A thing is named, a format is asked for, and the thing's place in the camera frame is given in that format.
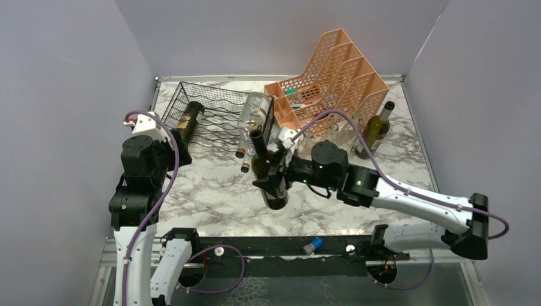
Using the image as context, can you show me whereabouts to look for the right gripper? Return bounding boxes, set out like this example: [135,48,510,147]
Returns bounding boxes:
[253,147,338,197]

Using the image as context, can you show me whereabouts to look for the green wine bottle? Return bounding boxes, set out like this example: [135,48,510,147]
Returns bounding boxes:
[249,129,288,210]
[355,101,396,159]

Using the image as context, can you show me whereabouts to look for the blue grey cylinder cap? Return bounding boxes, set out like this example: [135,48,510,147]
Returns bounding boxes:
[302,237,323,256]

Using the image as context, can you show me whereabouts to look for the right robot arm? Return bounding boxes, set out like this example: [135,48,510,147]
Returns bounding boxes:
[253,140,489,260]

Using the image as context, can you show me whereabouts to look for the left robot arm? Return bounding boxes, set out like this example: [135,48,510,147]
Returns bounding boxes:
[109,135,201,305]

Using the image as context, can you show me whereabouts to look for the clear bottle with cork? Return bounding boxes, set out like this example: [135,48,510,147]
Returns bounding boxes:
[235,141,252,159]

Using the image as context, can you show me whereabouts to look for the large clear labelled bottle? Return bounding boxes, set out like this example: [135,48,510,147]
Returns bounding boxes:
[237,92,271,142]

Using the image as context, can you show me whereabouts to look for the peach plastic file organizer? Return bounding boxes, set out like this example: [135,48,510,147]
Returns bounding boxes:
[264,29,389,135]

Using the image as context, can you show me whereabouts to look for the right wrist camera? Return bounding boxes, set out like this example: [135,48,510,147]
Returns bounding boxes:
[274,126,299,149]

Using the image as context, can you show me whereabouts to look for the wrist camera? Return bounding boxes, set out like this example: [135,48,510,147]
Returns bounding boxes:
[274,126,299,149]
[123,115,168,142]

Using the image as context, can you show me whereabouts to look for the black wire wine rack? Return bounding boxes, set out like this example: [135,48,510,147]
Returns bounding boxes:
[162,82,274,158]

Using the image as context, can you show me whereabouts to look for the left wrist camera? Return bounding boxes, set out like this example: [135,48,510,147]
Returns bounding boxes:
[123,115,168,142]

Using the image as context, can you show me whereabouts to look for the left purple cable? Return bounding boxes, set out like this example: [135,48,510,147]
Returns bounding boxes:
[123,110,181,306]

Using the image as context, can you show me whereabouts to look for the black base frame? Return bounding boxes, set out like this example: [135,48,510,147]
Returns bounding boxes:
[178,235,410,288]

